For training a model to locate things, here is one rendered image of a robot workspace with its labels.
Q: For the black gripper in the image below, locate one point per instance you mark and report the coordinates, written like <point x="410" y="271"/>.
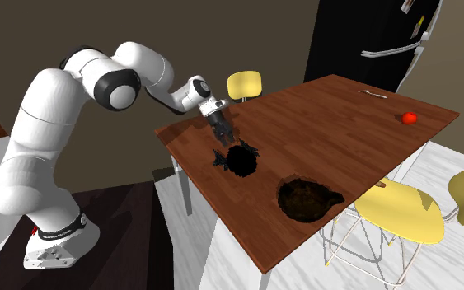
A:
<point x="217" y="121"/>

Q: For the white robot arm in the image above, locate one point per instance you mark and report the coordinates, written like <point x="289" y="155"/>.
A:
<point x="42" y="132"/>

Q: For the black round spiky object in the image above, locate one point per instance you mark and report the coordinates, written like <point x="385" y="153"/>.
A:
<point x="239" y="160"/>

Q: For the yellow chair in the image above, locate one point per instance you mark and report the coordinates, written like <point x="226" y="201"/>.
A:
<point x="400" y="209"/>
<point x="244" y="84"/>

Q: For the brown wooden table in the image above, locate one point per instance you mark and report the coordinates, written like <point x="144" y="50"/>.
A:
<point x="328" y="132"/>

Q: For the dark robot stand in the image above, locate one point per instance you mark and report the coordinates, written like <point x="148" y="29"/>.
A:
<point x="127" y="241"/>

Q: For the silver fork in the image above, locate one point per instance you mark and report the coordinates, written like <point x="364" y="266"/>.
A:
<point x="373" y="94"/>

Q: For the black refrigerator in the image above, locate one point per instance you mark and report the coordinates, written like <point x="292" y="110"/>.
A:
<point x="372" y="40"/>

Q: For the red tomato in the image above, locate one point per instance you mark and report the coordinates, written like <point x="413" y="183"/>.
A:
<point x="408" y="118"/>

